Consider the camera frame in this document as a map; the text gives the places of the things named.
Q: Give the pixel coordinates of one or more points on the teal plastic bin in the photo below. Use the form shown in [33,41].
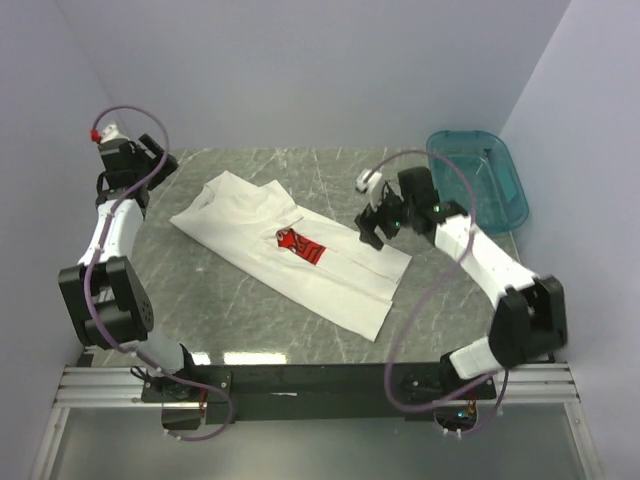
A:
[484,173]

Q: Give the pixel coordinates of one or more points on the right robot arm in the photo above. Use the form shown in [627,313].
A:
[529,310]

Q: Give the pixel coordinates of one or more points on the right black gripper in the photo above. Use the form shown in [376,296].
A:
[368,222]

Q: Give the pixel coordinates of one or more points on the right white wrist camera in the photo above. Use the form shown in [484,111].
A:
[371,184]

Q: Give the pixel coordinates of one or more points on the aluminium frame rail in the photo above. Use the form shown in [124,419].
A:
[114,387]

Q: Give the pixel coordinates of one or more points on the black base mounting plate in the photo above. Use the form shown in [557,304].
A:
[304,392]

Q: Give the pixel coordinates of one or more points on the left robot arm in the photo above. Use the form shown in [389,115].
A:
[107,303]

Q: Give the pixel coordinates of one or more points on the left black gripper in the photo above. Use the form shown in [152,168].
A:
[152,149]

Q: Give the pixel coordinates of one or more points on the white t-shirt red print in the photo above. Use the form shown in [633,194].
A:
[312,260]

